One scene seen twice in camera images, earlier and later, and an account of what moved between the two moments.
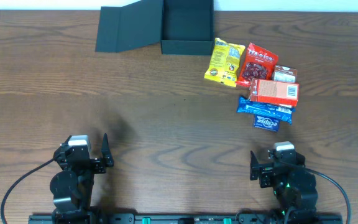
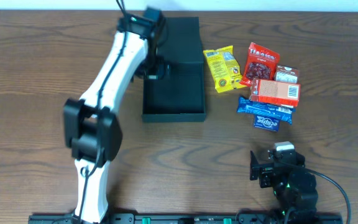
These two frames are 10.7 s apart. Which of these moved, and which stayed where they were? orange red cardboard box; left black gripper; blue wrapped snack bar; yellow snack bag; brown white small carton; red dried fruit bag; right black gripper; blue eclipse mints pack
Moved: left black gripper; yellow snack bag
Stayed: blue wrapped snack bar; orange red cardboard box; red dried fruit bag; blue eclipse mints pack; right black gripper; brown white small carton
